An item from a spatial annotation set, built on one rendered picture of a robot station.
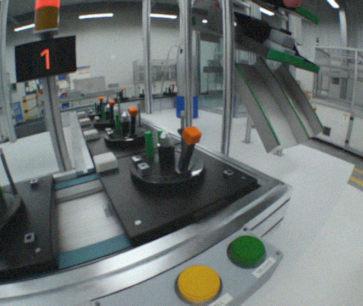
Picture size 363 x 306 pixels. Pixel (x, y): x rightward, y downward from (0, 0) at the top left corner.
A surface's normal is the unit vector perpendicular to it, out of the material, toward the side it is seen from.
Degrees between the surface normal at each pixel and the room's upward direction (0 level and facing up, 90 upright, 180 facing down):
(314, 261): 0
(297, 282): 0
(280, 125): 45
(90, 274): 0
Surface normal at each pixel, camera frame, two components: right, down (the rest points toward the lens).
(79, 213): -0.01, -0.92
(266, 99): 0.26, -0.40
